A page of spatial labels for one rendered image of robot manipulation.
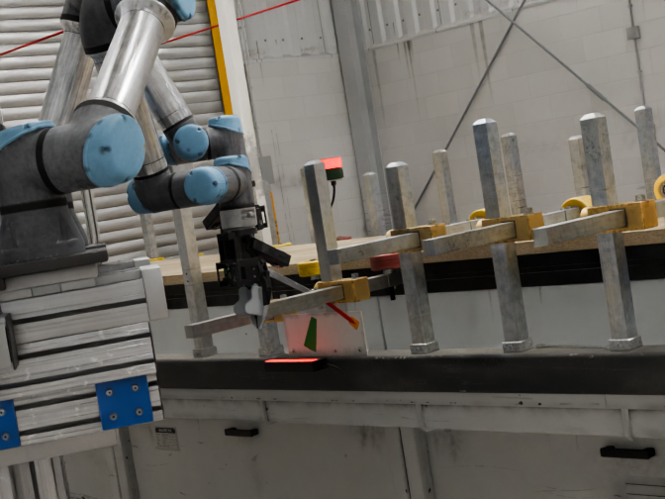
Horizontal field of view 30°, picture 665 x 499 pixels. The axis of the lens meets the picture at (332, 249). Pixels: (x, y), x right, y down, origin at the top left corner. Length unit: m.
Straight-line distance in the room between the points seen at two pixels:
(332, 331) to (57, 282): 0.87
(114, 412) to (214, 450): 1.50
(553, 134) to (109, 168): 9.69
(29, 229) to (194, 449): 1.72
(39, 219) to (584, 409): 1.09
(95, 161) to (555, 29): 9.63
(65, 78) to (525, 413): 1.23
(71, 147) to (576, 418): 1.10
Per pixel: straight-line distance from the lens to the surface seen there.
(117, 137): 2.10
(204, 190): 2.47
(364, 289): 2.78
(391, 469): 3.13
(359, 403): 2.87
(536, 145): 11.75
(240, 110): 4.44
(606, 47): 11.21
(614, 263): 2.34
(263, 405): 3.11
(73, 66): 2.83
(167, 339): 3.69
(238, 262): 2.56
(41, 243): 2.15
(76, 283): 2.16
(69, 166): 2.11
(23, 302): 2.16
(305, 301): 2.70
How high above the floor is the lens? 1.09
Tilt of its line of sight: 3 degrees down
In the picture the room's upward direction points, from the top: 9 degrees counter-clockwise
